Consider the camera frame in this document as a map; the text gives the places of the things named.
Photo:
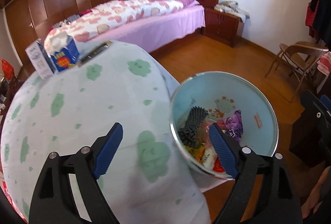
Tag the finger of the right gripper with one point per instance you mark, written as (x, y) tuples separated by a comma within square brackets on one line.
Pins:
[(325, 103), (313, 107)]

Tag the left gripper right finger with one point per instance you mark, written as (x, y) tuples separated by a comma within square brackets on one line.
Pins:
[(262, 192)]

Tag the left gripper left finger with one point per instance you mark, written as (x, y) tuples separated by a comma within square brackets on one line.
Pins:
[(53, 200)]

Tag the yellow white plastic bag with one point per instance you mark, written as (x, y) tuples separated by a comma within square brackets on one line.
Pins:
[(209, 158)]

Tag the purple wrapper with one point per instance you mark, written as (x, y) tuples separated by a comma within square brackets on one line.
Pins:
[(234, 126)]

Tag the black foam net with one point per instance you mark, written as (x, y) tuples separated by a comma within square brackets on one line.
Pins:
[(189, 132)]

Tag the pink cellophane wrapper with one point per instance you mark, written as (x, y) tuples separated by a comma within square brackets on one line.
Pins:
[(203, 131)]

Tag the person's right hand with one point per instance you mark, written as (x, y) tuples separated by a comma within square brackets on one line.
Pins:
[(312, 204)]

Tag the red striped towel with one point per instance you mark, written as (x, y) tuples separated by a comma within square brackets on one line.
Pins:
[(324, 64)]

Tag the wicker folding chair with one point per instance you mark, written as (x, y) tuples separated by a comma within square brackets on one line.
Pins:
[(300, 57)]

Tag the hanging dark clothes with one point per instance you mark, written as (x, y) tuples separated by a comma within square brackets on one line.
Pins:
[(318, 20)]

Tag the cloud pattern tablecloth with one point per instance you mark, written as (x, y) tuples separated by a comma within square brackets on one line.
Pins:
[(148, 181)]

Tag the wooden nightstand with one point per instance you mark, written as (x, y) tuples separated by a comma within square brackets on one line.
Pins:
[(223, 27)]

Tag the crumpled clothes on nightstand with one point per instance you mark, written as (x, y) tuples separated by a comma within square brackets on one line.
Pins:
[(232, 7)]

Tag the red gift bag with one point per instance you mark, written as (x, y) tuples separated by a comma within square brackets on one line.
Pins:
[(7, 69)]

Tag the white paper box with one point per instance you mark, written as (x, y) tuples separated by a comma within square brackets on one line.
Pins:
[(40, 59)]

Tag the blue milk carton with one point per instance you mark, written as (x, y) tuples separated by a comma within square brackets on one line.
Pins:
[(62, 50)]

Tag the purple bed sheet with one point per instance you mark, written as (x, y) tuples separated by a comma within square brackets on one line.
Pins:
[(153, 33)]

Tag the wooden door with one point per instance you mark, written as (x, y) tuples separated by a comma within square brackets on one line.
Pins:
[(21, 28)]

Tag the heart pattern quilt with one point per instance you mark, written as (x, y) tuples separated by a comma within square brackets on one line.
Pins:
[(114, 14)]

